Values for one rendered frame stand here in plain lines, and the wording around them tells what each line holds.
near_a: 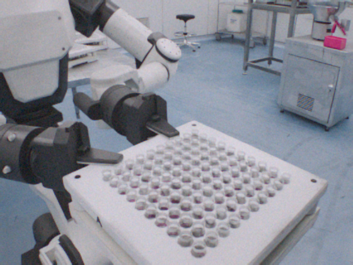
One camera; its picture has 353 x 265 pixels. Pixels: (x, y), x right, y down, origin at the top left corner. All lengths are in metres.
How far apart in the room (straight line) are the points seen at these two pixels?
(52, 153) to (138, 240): 0.19
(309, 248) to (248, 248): 1.50
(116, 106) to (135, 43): 0.35
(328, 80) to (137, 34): 2.24
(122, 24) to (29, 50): 0.27
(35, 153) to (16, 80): 0.38
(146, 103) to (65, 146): 0.15
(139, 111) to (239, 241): 0.27
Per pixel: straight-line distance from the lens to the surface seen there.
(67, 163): 0.43
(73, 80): 1.43
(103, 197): 0.36
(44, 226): 1.39
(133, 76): 0.70
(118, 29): 0.89
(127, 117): 0.55
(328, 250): 1.84
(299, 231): 0.41
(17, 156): 0.46
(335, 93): 2.89
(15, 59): 0.79
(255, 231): 0.33
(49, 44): 0.81
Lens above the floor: 1.27
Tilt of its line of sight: 28 degrees down
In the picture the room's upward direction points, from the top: straight up
